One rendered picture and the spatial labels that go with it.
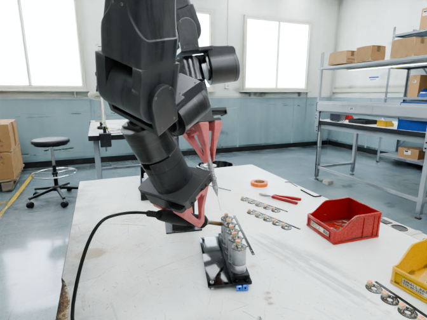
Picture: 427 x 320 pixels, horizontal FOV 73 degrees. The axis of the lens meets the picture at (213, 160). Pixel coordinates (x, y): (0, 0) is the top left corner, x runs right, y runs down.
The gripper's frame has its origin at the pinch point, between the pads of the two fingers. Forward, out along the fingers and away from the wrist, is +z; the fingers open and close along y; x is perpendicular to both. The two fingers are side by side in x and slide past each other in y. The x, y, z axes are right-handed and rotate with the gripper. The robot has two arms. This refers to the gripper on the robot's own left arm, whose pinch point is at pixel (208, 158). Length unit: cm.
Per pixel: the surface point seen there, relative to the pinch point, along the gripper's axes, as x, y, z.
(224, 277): -4.8, -6.2, 20.2
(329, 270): -13.6, 10.2, 24.6
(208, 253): 2.1, -3.4, 17.7
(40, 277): 163, -12, 41
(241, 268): -7.3, -4.3, 19.1
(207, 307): -6.6, -11.9, 22.0
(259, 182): 25.3, 41.1, 10.2
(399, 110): 39, 254, -13
